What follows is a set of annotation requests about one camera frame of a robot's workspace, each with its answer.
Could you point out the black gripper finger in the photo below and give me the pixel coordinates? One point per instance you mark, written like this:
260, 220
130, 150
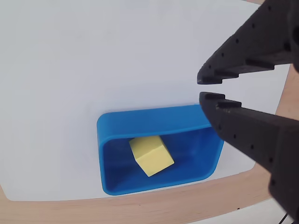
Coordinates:
268, 140
259, 42

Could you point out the yellow cube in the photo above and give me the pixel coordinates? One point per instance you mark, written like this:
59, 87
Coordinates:
151, 156

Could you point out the blue rectangular bin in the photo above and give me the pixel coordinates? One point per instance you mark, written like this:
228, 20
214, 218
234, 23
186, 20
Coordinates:
163, 121

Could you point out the white rectangular board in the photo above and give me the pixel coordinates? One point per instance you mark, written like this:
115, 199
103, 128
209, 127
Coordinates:
93, 70

